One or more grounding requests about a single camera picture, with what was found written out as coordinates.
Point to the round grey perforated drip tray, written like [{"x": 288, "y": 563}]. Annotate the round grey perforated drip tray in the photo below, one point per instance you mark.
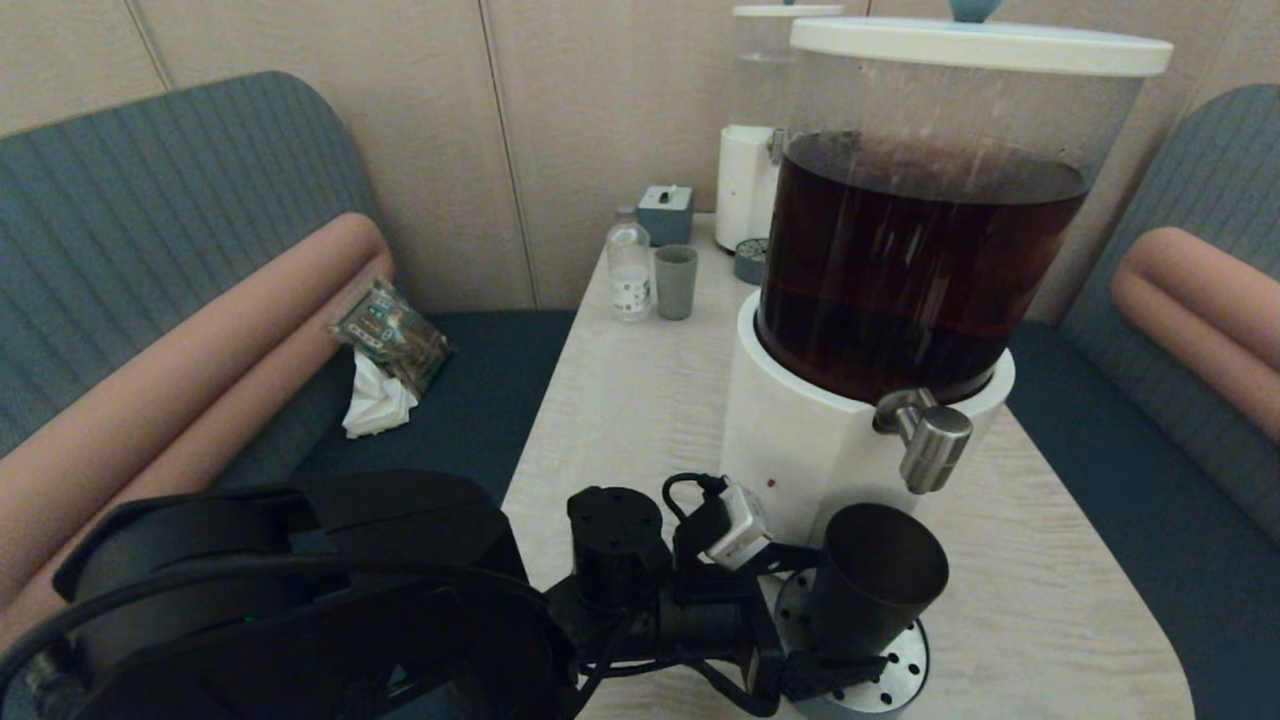
[{"x": 905, "y": 665}]

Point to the crumpled white tissue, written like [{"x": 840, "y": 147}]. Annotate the crumpled white tissue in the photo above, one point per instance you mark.
[{"x": 378, "y": 405}]

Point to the small clear water dispenser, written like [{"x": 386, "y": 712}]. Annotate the small clear water dispenser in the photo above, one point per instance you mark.
[{"x": 745, "y": 180}]

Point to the blue-grey tissue box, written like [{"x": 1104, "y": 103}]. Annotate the blue-grey tissue box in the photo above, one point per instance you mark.
[{"x": 665, "y": 213}]

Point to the white large dispenser lid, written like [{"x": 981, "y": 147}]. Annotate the white large dispenser lid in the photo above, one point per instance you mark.
[{"x": 980, "y": 50}]

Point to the black plastic cup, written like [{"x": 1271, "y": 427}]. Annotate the black plastic cup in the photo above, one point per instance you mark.
[{"x": 870, "y": 580}]

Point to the grey-green ribbed bench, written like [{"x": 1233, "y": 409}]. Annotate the grey-green ribbed bench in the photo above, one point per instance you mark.
[
  {"x": 150, "y": 200},
  {"x": 1230, "y": 170}
]

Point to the dark blue seat cushion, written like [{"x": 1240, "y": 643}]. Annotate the dark blue seat cushion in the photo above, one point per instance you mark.
[
  {"x": 1130, "y": 520},
  {"x": 450, "y": 400}
]

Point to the green snack packet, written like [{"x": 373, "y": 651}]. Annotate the green snack packet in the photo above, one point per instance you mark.
[{"x": 392, "y": 335}]

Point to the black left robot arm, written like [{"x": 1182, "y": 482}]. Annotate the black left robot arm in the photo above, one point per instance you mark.
[{"x": 300, "y": 600}]

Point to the clear plastic water bottle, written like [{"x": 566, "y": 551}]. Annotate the clear plastic water bottle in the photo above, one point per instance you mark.
[{"x": 630, "y": 270}]

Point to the grey-green cup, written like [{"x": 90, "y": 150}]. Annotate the grey-green cup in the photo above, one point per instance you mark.
[{"x": 676, "y": 283}]

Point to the pink bolster cushion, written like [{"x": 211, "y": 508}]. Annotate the pink bolster cushion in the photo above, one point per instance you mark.
[
  {"x": 1200, "y": 343},
  {"x": 1220, "y": 273},
  {"x": 200, "y": 460},
  {"x": 200, "y": 370}
]

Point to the white small dispenser lid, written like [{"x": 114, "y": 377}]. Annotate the white small dispenser lid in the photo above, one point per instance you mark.
[{"x": 785, "y": 12}]

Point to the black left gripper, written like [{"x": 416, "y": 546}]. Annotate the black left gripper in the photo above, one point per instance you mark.
[{"x": 710, "y": 620}]

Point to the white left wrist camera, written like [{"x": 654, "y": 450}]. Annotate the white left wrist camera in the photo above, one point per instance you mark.
[{"x": 740, "y": 530}]

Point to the silver dispenser tap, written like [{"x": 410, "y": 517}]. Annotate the silver dispenser tap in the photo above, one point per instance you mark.
[{"x": 937, "y": 447}]

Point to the small grey drip tray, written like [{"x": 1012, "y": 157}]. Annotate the small grey drip tray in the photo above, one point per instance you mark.
[{"x": 750, "y": 263}]

